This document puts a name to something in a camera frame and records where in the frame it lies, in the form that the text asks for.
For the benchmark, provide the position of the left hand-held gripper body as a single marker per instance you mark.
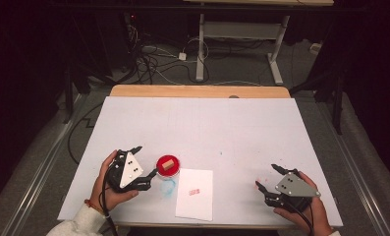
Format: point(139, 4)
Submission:
point(130, 170)

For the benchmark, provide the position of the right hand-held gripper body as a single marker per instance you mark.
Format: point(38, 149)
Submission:
point(294, 187)

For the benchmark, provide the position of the wooden stamp block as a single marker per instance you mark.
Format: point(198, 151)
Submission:
point(167, 164)

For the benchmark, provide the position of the person's left hand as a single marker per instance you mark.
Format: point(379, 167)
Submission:
point(100, 193)

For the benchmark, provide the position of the person's right hand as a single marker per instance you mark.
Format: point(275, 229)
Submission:
point(317, 219)

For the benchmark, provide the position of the white paper sheet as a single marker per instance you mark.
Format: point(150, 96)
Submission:
point(195, 205)

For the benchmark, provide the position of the white board table cover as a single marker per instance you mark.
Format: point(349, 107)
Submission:
point(199, 131)

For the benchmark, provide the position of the black metal stand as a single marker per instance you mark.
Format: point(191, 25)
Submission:
point(68, 95)

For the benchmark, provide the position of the small white power adapter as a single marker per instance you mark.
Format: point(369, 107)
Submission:
point(182, 56)

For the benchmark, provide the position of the metal floor rail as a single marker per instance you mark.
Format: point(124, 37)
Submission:
point(359, 170)
point(42, 170)

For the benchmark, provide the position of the white-legged desk frame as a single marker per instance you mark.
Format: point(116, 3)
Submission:
point(241, 31)

